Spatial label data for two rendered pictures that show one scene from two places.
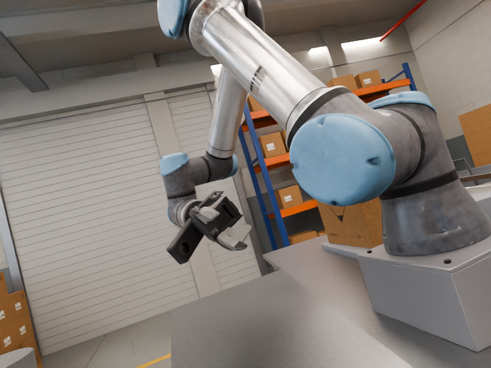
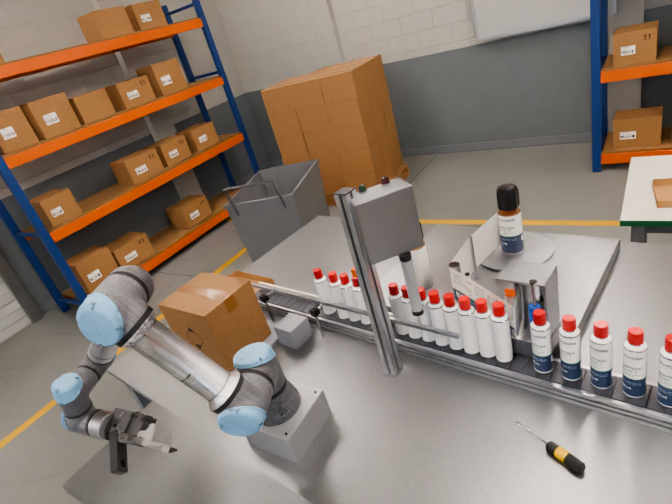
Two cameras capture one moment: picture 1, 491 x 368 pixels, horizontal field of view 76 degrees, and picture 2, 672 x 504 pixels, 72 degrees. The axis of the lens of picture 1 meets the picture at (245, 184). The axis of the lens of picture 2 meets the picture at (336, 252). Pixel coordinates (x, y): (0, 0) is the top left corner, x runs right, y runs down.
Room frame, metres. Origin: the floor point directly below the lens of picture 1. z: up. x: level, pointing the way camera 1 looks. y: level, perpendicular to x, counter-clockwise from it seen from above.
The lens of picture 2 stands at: (-0.57, 0.13, 1.93)
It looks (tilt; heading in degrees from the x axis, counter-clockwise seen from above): 27 degrees down; 324
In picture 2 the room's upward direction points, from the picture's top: 17 degrees counter-clockwise
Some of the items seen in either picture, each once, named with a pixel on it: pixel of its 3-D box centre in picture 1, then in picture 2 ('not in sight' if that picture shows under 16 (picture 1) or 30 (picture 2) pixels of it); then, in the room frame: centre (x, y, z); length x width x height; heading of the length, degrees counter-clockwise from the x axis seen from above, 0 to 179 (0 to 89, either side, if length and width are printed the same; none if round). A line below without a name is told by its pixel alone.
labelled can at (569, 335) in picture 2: not in sight; (570, 347); (-0.12, -0.85, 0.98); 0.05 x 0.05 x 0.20
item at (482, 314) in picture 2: not in sight; (484, 327); (0.12, -0.82, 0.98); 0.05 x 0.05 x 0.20
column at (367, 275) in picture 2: not in sight; (371, 290); (0.38, -0.64, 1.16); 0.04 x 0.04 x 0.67; 7
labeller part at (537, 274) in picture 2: not in sight; (526, 272); (0.03, -0.93, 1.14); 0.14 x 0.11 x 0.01; 7
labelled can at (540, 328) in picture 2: not in sight; (541, 341); (-0.04, -0.84, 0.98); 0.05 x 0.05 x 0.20
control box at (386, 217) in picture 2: not in sight; (384, 220); (0.32, -0.71, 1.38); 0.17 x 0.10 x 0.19; 62
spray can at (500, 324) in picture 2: not in sight; (501, 331); (0.07, -0.82, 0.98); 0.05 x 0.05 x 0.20
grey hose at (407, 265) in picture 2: not in sight; (411, 284); (0.27, -0.70, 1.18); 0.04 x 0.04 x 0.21
